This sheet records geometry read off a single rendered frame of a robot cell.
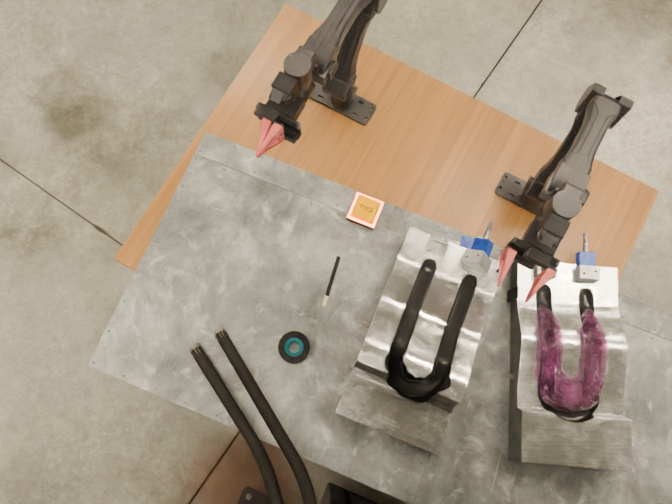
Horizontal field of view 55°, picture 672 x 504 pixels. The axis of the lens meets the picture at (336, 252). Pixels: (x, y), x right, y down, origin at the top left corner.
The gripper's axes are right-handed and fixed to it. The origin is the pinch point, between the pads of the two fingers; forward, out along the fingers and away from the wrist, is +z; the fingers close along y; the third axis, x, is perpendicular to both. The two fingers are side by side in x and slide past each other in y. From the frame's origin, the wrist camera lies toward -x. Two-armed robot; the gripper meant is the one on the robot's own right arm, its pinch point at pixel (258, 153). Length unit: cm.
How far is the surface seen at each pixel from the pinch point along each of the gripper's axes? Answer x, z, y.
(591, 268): 32, -24, 80
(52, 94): 120, -17, -125
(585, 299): 35, -17, 83
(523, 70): 123, -125, 43
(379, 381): 33, 27, 46
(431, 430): 33, 31, 62
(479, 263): 26, -9, 54
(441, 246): 33, -11, 44
